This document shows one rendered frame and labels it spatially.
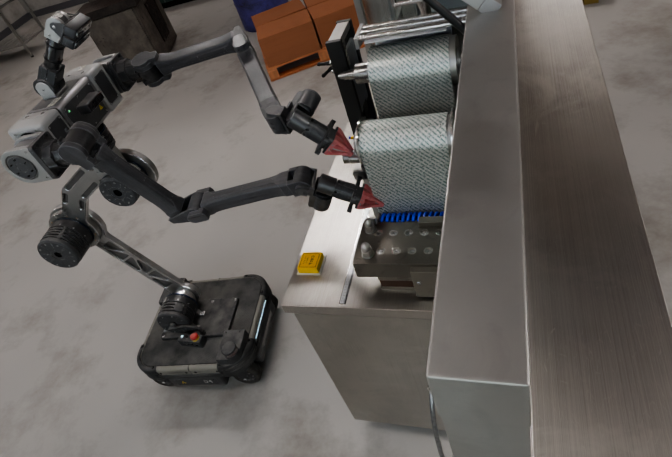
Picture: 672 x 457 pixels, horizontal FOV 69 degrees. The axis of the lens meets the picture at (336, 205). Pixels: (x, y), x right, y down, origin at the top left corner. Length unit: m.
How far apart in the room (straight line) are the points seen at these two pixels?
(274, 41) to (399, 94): 3.42
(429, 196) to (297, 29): 3.59
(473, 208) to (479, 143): 0.11
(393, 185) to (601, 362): 0.85
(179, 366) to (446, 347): 2.12
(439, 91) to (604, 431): 1.05
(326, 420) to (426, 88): 1.50
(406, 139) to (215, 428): 1.72
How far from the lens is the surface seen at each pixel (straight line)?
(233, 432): 2.49
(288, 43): 4.86
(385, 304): 1.43
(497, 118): 0.67
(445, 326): 0.46
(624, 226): 0.83
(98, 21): 6.41
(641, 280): 0.77
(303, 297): 1.52
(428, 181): 1.37
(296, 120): 1.36
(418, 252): 1.35
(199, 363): 2.45
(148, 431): 2.73
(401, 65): 1.46
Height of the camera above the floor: 2.04
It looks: 40 degrees down
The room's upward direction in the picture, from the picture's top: 21 degrees counter-clockwise
